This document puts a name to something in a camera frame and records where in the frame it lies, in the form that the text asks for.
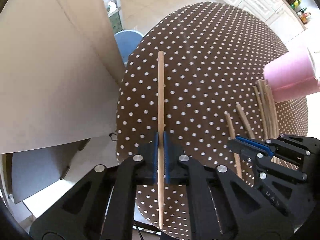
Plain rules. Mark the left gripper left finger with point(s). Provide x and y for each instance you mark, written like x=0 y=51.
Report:
x=100 y=205

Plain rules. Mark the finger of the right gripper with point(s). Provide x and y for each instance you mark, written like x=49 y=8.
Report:
x=248 y=152
x=256 y=144

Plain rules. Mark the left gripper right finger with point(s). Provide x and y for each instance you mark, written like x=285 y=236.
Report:
x=221 y=205

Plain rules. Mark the light wooden chopstick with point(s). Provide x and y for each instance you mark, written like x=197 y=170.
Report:
x=160 y=130

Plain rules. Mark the white kitchen cabinets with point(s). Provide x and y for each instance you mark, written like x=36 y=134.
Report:
x=277 y=14

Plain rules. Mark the wooden chopstick in bundle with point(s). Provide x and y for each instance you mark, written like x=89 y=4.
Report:
x=272 y=111
x=263 y=120
x=266 y=109

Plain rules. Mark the brown polka dot tablecloth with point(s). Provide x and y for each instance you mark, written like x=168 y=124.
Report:
x=213 y=55

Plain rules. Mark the pink utensil cup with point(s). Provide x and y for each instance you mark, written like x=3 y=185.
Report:
x=293 y=75

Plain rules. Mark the bottles on counter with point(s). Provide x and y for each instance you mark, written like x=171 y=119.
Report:
x=301 y=12

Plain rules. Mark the blue chair seat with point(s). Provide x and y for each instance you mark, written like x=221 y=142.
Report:
x=127 y=41

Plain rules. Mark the metal storage rack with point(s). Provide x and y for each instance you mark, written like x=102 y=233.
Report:
x=115 y=14

